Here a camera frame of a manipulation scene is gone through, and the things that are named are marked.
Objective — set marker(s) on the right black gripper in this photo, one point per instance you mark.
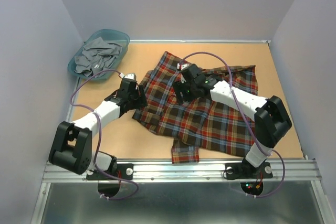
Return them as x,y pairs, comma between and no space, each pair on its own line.
180,86

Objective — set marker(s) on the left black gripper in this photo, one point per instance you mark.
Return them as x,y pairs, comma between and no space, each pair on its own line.
141,100

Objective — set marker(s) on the plaid long sleeve shirt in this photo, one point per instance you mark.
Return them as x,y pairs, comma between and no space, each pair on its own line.
201,123

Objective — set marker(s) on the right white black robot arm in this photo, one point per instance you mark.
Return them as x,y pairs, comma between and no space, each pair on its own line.
270,117

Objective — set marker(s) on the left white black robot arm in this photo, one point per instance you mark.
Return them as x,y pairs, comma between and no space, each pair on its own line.
72,144

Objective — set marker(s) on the grey long sleeve shirt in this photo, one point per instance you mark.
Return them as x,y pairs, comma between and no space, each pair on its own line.
97,55

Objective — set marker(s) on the teal plastic basket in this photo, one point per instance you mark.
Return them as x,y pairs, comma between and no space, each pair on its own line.
109,36

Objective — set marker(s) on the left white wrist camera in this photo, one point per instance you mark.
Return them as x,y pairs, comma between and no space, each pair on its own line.
131,76

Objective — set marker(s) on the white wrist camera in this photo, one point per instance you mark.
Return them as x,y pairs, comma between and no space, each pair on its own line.
131,76
182,65

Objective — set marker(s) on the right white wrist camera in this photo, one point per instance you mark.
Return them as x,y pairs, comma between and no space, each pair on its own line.
182,65

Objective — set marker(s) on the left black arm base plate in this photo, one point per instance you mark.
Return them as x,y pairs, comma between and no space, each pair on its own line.
124,171

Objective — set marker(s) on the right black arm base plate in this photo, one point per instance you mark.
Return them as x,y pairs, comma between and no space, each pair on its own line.
235,171

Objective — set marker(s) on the aluminium front rail frame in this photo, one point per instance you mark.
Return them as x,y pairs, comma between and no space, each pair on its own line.
192,193

